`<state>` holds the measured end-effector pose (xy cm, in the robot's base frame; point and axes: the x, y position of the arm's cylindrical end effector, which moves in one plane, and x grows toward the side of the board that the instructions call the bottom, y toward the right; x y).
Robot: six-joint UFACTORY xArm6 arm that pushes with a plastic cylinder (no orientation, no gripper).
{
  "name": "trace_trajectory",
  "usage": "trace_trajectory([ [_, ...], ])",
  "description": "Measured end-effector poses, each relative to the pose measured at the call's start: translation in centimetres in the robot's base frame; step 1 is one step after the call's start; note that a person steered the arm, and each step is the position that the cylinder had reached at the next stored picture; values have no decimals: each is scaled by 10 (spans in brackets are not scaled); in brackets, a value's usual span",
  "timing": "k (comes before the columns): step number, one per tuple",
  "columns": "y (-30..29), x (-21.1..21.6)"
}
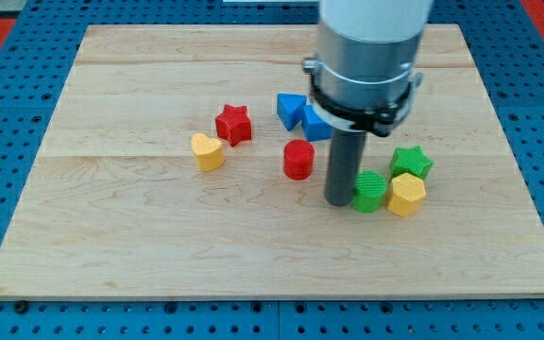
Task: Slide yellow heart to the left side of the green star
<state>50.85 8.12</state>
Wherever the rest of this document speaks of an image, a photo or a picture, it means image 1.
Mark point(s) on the yellow heart block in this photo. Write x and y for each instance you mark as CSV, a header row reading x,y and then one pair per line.
x,y
208,152

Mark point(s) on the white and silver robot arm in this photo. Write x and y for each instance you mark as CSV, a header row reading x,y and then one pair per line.
x,y
361,73

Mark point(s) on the red star block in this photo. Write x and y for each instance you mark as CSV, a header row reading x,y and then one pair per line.
x,y
233,124

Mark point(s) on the green star block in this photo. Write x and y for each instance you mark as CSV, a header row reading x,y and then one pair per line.
x,y
410,160

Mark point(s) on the red cylinder block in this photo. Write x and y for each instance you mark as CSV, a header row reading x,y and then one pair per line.
x,y
298,159

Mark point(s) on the blue cube block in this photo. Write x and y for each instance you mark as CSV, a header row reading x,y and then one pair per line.
x,y
315,129

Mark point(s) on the blue triangle block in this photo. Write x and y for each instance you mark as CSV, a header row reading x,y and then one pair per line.
x,y
290,109

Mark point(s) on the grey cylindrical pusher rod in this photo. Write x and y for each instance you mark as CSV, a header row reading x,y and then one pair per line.
x,y
343,164

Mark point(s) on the light wooden board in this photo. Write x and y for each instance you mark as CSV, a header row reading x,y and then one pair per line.
x,y
115,208

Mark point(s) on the green cylinder block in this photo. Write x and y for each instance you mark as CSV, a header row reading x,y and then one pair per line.
x,y
369,192

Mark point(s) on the yellow hexagon block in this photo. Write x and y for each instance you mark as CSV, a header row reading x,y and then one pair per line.
x,y
405,195

